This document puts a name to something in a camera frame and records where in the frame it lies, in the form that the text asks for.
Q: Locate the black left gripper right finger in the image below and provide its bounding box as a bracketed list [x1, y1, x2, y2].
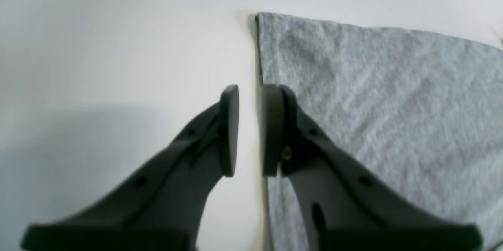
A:
[260, 84, 483, 251]

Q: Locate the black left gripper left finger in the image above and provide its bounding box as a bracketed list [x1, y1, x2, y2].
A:
[20, 85, 239, 251]

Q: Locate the grey T-shirt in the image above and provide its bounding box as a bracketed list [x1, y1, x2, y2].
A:
[255, 12, 503, 251]

